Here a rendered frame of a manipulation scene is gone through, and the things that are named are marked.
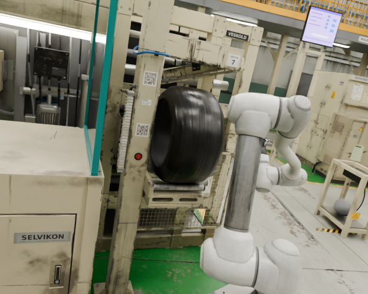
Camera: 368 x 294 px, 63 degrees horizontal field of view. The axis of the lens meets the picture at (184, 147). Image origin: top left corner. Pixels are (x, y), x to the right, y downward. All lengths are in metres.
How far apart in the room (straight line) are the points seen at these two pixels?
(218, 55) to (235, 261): 1.35
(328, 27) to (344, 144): 2.03
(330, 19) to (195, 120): 4.56
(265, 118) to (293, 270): 0.58
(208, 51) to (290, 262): 1.37
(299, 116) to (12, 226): 1.01
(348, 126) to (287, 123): 4.90
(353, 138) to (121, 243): 4.96
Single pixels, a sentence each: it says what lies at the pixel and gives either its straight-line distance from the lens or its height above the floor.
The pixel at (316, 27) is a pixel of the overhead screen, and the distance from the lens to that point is 5.80.
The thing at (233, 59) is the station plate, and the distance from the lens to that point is 2.16.
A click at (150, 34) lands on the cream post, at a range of 1.68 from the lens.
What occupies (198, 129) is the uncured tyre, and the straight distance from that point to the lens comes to 1.62.
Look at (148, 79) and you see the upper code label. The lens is 1.69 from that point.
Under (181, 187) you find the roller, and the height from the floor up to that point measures 0.91.
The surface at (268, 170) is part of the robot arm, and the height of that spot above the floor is 1.15.
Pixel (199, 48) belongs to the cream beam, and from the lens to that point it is 2.05.
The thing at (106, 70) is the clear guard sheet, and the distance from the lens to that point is 0.84.
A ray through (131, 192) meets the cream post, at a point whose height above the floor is 0.83.
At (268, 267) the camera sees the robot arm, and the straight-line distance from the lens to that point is 1.25.
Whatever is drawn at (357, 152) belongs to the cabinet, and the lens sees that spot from 6.36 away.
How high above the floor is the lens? 1.63
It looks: 15 degrees down
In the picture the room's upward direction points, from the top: 11 degrees clockwise
